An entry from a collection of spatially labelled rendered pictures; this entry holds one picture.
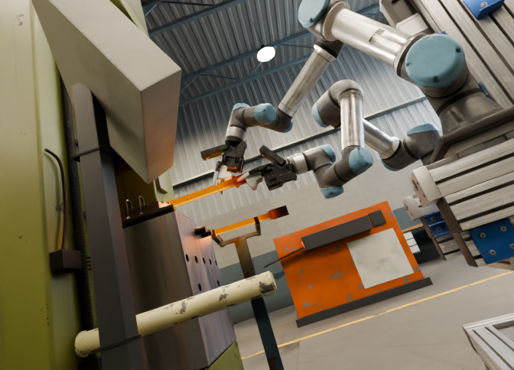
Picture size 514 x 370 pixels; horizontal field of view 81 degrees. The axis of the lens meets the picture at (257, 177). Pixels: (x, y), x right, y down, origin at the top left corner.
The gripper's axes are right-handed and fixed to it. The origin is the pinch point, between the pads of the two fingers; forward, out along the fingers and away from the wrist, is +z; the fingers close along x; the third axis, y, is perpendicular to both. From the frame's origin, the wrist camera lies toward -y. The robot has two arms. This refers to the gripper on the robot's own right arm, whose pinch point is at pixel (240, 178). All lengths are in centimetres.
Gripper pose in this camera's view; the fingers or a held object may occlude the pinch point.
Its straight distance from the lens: 112.4
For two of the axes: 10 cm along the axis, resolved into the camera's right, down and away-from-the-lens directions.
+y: 3.0, 8.9, -3.4
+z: -9.4, 3.3, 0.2
